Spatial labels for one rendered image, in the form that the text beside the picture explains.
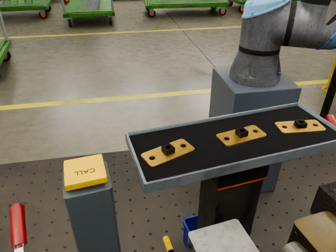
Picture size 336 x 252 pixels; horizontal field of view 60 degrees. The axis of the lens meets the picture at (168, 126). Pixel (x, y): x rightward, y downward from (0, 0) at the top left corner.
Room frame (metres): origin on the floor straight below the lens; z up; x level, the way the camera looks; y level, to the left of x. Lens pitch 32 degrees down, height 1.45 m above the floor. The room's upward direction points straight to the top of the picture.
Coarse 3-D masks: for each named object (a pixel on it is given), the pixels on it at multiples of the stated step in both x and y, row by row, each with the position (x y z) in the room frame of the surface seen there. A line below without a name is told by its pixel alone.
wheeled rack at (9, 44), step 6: (0, 12) 4.14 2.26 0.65; (0, 18) 4.12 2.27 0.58; (6, 36) 4.12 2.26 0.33; (0, 42) 3.99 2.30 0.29; (6, 42) 4.03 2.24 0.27; (0, 48) 3.74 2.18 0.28; (6, 48) 3.84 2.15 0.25; (0, 54) 3.52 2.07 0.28; (6, 54) 4.03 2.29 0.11; (0, 60) 3.40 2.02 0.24; (6, 60) 4.03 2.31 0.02
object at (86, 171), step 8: (64, 160) 0.36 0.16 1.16; (72, 160) 0.36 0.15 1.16; (80, 160) 0.36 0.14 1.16; (88, 160) 0.36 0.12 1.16; (96, 160) 0.36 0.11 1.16; (64, 168) 0.34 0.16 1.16; (72, 168) 0.34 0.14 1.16; (80, 168) 0.34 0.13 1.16; (88, 168) 0.34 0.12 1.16; (96, 168) 0.34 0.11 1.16; (104, 168) 0.34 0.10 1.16; (64, 176) 0.32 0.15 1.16; (72, 176) 0.32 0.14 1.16; (80, 176) 0.32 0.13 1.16; (88, 176) 0.32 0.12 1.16; (96, 176) 0.32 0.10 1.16; (104, 176) 0.32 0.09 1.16; (64, 184) 0.30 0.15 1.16; (72, 184) 0.30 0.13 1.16; (80, 184) 0.31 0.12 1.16; (88, 184) 0.31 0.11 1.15
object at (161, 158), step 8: (168, 144) 0.38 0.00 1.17; (176, 144) 0.39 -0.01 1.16; (184, 144) 0.40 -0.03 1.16; (144, 152) 0.37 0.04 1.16; (152, 152) 0.37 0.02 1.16; (160, 152) 0.37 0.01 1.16; (168, 152) 0.37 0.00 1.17; (176, 152) 0.37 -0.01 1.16; (184, 152) 0.37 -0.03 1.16; (144, 160) 0.35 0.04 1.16; (152, 160) 0.35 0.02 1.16; (160, 160) 0.35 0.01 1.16; (168, 160) 0.35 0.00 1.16
